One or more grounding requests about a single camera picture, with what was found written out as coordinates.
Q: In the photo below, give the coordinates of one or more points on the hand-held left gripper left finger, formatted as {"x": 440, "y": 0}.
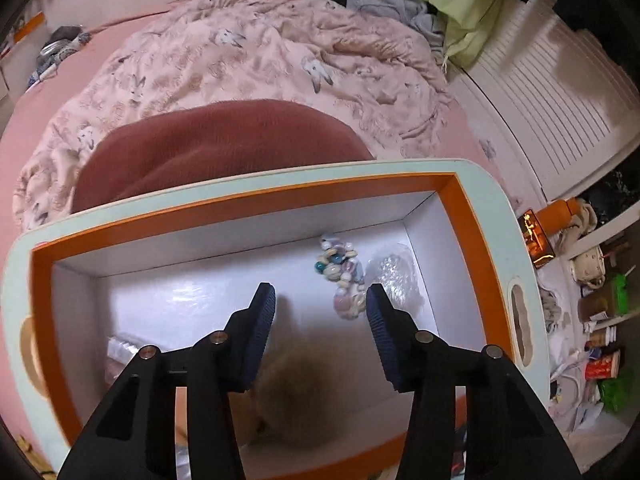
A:
{"x": 257, "y": 340}

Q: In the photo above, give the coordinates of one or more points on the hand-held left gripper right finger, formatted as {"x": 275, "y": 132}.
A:
{"x": 385, "y": 340}

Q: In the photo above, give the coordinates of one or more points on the clear plastic bag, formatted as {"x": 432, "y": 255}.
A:
{"x": 397, "y": 275}

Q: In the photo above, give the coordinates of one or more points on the brown fur pompom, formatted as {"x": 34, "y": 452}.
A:
{"x": 310, "y": 390}

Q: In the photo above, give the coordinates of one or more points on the orange cardboard box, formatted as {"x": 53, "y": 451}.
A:
{"x": 175, "y": 300}

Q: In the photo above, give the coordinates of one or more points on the clear plastic wrapper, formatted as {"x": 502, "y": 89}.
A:
{"x": 120, "y": 350}

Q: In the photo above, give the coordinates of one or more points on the mint printed lap table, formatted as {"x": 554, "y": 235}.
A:
{"x": 492, "y": 195}

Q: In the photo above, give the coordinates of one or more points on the amber lit display box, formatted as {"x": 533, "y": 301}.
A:
{"x": 537, "y": 240}

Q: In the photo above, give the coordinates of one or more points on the dark red cushion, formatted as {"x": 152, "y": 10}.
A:
{"x": 225, "y": 145}

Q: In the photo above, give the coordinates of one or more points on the orange bin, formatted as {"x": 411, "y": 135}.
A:
{"x": 562, "y": 215}

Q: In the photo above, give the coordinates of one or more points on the white floral mug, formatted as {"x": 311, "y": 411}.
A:
{"x": 590, "y": 265}

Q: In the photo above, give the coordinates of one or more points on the cream cloth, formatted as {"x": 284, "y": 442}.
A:
{"x": 580, "y": 225}

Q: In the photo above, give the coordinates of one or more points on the beige rabbit print blanket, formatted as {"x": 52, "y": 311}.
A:
{"x": 250, "y": 60}

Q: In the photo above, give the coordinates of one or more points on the white louvered door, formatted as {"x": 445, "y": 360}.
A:
{"x": 550, "y": 90}

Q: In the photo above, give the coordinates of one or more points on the pink bed sheet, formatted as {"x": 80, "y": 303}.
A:
{"x": 30, "y": 125}

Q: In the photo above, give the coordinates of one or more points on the yellow-green hanging cloth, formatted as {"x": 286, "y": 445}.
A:
{"x": 465, "y": 15}

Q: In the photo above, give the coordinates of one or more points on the grey hoodie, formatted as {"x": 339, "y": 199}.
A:
{"x": 390, "y": 5}

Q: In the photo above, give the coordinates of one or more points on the blue white patterned cloth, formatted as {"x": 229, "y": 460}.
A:
{"x": 55, "y": 57}

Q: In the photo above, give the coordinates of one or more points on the small orange box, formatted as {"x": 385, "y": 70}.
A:
{"x": 30, "y": 27}

